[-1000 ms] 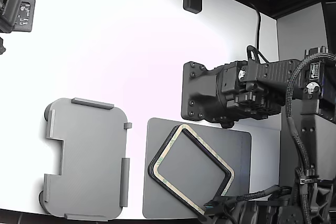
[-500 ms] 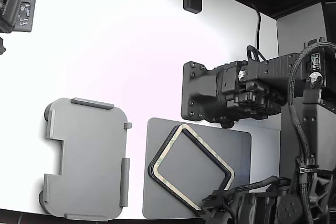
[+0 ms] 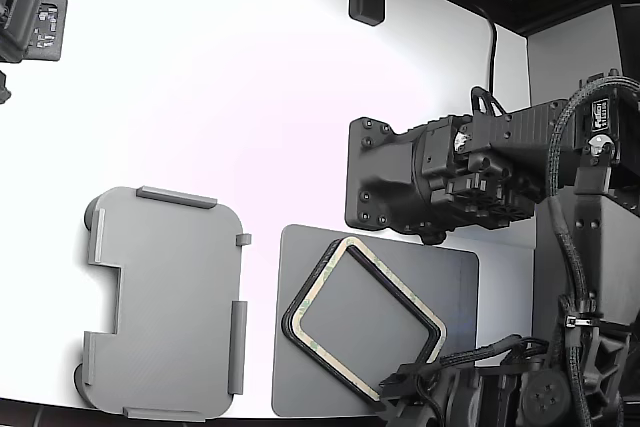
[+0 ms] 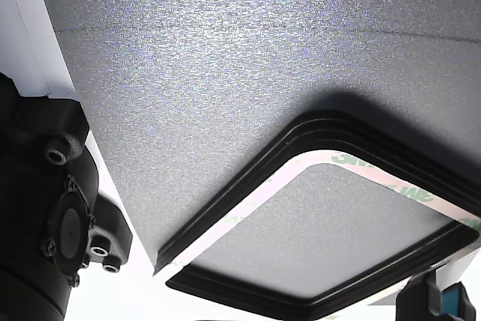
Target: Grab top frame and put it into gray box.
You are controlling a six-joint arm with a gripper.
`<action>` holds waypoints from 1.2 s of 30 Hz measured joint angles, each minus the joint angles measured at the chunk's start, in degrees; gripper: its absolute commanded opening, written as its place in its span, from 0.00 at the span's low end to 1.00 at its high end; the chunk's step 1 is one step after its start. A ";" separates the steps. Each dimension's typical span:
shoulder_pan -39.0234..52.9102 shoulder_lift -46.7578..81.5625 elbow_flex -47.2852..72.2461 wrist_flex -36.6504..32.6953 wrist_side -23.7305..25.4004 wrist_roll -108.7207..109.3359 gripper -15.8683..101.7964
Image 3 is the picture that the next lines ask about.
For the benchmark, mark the dark gray textured mat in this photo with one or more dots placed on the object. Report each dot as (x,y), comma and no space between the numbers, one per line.
(430,272)

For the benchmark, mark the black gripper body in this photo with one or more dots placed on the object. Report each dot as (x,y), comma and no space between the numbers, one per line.
(400,177)

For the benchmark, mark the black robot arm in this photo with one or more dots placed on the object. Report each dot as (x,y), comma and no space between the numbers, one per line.
(600,257)

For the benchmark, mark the black frame with beige liner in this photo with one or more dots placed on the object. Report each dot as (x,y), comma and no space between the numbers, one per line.
(405,297)
(306,292)

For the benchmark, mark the small black bracket piece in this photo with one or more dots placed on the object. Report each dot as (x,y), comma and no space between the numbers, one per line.
(4,89)

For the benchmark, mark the gray tray box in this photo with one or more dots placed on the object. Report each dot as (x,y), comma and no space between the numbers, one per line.
(165,297)

